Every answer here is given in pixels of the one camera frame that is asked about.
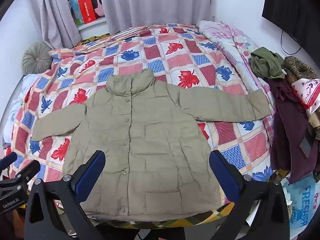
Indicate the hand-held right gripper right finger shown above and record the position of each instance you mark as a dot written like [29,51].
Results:
[221,177]

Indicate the blue plastic bag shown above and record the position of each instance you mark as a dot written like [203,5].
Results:
[305,200]

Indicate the yellow green plaid sheet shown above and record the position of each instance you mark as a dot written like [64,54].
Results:
[180,222]

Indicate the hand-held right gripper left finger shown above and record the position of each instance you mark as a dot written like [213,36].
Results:
[92,173]

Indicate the maroon garment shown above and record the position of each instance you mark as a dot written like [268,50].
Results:
[287,120]

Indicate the khaki puffer jacket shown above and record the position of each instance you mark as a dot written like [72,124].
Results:
[150,142]

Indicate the round green cushion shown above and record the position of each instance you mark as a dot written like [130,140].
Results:
[36,58]

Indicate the black television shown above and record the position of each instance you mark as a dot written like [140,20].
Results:
[287,5]

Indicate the pink floral quilt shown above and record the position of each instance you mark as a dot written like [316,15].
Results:
[225,32]

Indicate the pink satin scarf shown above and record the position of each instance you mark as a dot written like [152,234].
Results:
[307,92]

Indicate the olive green garment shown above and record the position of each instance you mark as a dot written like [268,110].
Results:
[265,62]

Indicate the grey curtain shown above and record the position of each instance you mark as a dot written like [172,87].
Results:
[155,2]
[52,12]

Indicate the red box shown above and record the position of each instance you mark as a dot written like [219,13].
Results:
[87,10]

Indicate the leaf print patchwork quilt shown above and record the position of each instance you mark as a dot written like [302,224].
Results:
[185,47]

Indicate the pink case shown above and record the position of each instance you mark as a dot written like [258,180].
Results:
[100,5]

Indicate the brown patterned garment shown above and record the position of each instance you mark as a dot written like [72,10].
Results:
[300,67]

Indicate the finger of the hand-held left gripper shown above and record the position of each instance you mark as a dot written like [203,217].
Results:
[27,167]
[8,159]

